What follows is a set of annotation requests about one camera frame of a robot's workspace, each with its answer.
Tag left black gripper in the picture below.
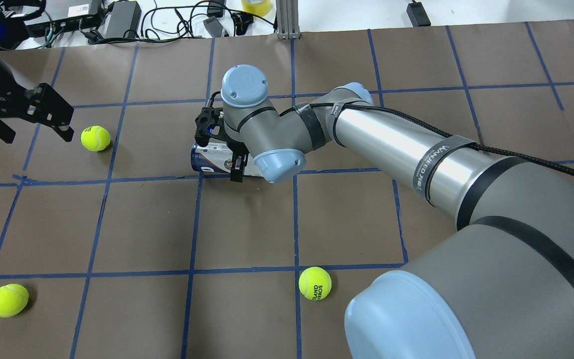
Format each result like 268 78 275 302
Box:
0 59 74 144

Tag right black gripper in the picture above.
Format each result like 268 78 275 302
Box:
194 92 248 182

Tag white blue tennis ball can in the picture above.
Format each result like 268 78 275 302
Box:
190 143 263 179

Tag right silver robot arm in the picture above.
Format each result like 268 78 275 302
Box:
194 64 574 359

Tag tennis ball near left gripper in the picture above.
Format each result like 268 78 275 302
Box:
80 125 111 152

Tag centre back tennis ball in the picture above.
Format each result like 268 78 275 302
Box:
298 266 332 301

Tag front tennis ball Roland Garros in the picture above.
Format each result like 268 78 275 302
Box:
0 284 30 318

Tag black power strip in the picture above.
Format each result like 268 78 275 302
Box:
25 13 105 38

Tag black power adapter box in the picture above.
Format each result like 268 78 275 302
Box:
104 0 142 38

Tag yellow tape roll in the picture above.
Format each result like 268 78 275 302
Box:
241 0 273 17

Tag black power brick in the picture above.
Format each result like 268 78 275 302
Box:
406 0 432 27

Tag aluminium frame post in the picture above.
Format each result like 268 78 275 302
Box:
276 0 301 39

